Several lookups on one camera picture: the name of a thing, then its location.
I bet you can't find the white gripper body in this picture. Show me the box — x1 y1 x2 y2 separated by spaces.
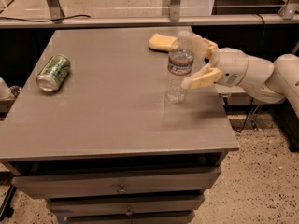
209 48 248 87

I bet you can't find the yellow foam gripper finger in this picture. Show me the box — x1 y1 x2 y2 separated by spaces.
192 35 219 59
181 63 222 90

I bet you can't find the clear plastic water bottle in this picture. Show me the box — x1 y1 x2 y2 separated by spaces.
165 31 194 104

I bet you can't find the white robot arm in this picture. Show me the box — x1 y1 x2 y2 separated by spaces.
181 34 299 117

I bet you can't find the yellow sponge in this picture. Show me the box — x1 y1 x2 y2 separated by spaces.
148 33 177 52

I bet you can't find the grey drawer cabinet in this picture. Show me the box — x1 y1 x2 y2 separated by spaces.
0 28 238 224

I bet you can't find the green aluminium soda can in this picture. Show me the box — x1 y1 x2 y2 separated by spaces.
36 54 71 92

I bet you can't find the white object at left edge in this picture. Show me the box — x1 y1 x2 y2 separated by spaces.
0 77 21 100

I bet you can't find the black hanging cable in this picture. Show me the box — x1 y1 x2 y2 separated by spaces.
230 13 266 133

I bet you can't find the black cable on rail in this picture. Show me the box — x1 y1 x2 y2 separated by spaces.
0 14 92 23

